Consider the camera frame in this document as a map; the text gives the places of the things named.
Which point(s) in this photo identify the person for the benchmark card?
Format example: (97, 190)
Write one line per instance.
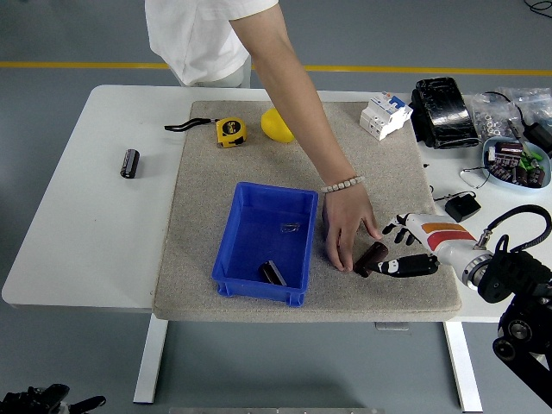
(194, 39)

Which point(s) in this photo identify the clear bag of metal nuts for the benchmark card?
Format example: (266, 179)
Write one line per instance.
(489, 121)

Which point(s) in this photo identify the dark brown cylindrical battery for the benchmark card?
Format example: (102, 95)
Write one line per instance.
(509, 149)
(536, 177)
(272, 273)
(129, 164)
(502, 167)
(367, 259)

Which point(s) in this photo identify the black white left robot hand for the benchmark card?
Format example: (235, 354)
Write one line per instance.
(52, 399)

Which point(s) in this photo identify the grey-brown felt mat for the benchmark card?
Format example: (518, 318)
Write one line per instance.
(241, 164)

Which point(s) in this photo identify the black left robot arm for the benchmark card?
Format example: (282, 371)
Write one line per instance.
(13, 403)

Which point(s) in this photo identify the yellow tape measure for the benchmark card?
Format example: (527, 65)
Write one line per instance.
(230, 131)

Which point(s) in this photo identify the white blue circuit breaker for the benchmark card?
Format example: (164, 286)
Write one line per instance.
(384, 116)

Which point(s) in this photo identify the clear plastic bag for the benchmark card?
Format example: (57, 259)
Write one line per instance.
(535, 101)

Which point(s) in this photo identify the light blue bowl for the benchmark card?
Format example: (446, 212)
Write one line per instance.
(546, 159)

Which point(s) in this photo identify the yellow lemon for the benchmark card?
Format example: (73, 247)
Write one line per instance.
(274, 127)

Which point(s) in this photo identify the blue plastic box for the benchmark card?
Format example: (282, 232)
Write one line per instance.
(250, 241)

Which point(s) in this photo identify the black wrapped device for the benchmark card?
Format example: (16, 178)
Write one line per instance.
(446, 114)

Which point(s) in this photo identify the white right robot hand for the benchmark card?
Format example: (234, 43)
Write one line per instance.
(444, 241)

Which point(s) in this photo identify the white table leg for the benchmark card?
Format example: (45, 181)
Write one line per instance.
(148, 366)
(463, 366)

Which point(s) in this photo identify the grey under-table bracket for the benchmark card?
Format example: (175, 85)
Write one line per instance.
(391, 326)

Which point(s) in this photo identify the small clear plastic clip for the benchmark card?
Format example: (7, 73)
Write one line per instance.
(291, 227)

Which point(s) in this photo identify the person's right hand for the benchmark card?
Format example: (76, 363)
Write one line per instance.
(345, 215)

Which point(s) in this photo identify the person's right forearm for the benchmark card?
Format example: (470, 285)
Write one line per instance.
(315, 129)

